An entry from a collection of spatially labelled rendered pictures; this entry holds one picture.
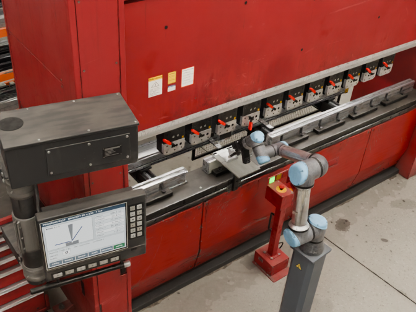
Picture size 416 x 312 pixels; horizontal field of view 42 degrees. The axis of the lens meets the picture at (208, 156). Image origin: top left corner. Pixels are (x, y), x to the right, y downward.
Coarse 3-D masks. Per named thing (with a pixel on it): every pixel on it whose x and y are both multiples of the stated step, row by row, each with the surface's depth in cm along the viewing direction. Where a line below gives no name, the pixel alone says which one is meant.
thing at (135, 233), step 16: (112, 192) 228; (128, 192) 224; (144, 192) 225; (48, 208) 217; (64, 208) 214; (80, 208) 214; (96, 208) 216; (128, 208) 224; (144, 208) 228; (128, 224) 230; (144, 224) 234; (128, 240) 235; (144, 240) 240; (96, 256) 232; (112, 256) 236; (128, 256) 241; (48, 272) 225; (64, 272) 229
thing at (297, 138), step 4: (304, 132) 398; (296, 136) 393; (300, 136) 393; (304, 136) 394; (308, 136) 395; (288, 140) 388; (292, 140) 389; (296, 140) 389; (300, 140) 391; (304, 140) 394; (288, 144) 385; (292, 144) 388
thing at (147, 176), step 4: (144, 168) 354; (148, 168) 355; (136, 172) 360; (140, 172) 355; (144, 172) 355; (148, 172) 358; (132, 176) 367; (136, 176) 363; (140, 176) 359; (144, 176) 354; (148, 176) 351; (152, 176) 354; (156, 176) 351; (136, 180) 364; (140, 180) 361; (144, 180) 355
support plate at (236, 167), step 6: (216, 156) 350; (240, 156) 352; (228, 162) 346; (234, 162) 346; (240, 162) 347; (252, 162) 348; (228, 168) 340; (234, 168) 341; (240, 168) 341; (246, 168) 342; (252, 168) 342; (258, 168) 343; (234, 174) 337; (240, 174) 337; (246, 174) 337
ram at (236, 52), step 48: (144, 0) 254; (192, 0) 271; (240, 0) 291; (288, 0) 314; (336, 0) 340; (384, 0) 372; (144, 48) 268; (192, 48) 288; (240, 48) 310; (288, 48) 337; (336, 48) 367; (384, 48) 405; (144, 96) 285; (192, 96) 306; (240, 96) 332
